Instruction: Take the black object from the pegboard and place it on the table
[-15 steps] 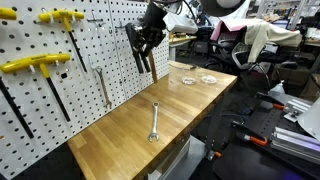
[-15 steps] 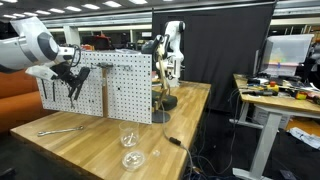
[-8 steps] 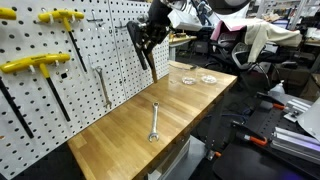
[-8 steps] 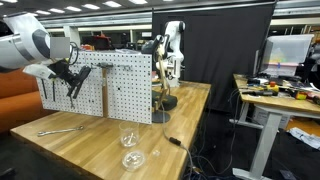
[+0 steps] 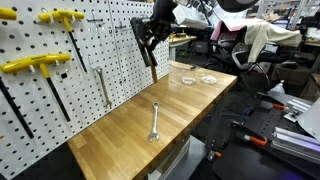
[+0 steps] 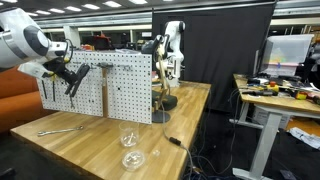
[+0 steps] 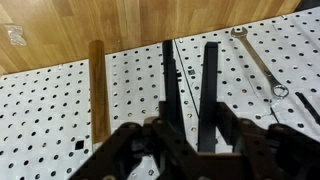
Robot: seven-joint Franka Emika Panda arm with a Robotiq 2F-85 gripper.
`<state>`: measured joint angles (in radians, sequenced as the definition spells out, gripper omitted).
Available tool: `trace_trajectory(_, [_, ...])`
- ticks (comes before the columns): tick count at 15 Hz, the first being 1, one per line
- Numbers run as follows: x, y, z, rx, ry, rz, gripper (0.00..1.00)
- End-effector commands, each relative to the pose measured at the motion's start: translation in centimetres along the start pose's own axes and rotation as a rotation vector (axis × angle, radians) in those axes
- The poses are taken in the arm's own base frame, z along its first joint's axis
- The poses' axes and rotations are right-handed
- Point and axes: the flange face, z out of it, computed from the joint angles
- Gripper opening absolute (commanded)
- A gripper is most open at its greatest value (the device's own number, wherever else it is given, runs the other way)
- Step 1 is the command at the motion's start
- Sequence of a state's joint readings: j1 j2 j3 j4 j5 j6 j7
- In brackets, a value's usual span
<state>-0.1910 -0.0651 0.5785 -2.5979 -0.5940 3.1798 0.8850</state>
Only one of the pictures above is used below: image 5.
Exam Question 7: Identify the orange handle black clamp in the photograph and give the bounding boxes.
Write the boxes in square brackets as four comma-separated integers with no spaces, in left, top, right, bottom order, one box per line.
[205,149,223,160]
[255,92,290,112]
[231,120,269,147]

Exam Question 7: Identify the short aluminium extrusion block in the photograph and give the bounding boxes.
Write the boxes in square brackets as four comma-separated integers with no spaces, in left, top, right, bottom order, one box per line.
[282,98,313,124]

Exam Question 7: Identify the black mesh office chair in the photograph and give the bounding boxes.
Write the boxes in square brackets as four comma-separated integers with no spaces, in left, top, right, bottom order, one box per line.
[204,30,278,88]

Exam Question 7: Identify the black optical breadboard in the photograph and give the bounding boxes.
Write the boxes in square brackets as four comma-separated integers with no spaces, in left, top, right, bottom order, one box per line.
[211,105,320,180]

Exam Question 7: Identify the grey metal sheet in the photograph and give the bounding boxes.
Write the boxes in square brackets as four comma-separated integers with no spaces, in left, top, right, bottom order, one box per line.
[297,97,320,142]

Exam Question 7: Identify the silver pegboard hook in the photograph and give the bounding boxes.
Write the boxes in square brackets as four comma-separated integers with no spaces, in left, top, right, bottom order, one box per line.
[114,19,128,33]
[87,54,98,73]
[86,11,105,30]

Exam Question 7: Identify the cardboard box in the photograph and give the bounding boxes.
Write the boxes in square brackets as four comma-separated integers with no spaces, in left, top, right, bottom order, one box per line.
[299,73,320,103]

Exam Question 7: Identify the blue cable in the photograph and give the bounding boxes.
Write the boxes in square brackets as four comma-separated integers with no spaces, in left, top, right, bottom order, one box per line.
[221,111,255,124]

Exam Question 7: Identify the small yellow T-handle hex key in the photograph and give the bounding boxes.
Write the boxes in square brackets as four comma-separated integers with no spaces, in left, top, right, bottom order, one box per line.
[37,9,89,74]

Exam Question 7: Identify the black hand pliers tool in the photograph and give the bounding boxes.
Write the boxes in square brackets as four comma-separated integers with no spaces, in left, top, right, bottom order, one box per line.
[129,16,160,68]

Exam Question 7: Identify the long aluminium extrusion bars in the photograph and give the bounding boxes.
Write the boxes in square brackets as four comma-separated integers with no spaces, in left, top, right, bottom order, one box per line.
[269,126,320,166]

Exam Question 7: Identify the large clear plastic container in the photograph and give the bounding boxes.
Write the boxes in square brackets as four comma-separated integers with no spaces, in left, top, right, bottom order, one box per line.
[168,62,200,85]

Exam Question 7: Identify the cream jacket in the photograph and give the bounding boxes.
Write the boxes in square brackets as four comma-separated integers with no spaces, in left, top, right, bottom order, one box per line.
[244,19,303,64]

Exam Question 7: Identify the large silver combination wrench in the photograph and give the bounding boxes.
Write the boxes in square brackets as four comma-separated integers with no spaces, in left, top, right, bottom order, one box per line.
[147,101,161,144]

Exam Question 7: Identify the wooden background desk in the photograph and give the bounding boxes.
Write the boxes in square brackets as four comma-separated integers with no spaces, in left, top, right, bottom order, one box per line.
[168,31,198,62]

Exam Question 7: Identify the white perforated pegboard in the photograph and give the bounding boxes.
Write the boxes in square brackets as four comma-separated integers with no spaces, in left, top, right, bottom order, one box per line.
[0,0,171,180]

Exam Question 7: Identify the large yellow T-handle hex key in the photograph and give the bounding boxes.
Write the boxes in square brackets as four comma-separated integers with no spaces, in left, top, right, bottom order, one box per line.
[0,53,72,123]

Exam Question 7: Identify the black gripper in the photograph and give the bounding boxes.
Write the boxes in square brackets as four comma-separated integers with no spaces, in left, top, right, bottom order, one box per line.
[144,0,180,52]

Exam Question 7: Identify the long-shaft yellow T-handle hex key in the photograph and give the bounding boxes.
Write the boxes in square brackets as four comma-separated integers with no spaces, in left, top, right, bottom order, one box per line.
[0,7,36,140]

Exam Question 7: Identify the slim silver combination wrench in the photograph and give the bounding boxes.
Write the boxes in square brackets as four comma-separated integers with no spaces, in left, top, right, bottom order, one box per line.
[94,66,113,110]

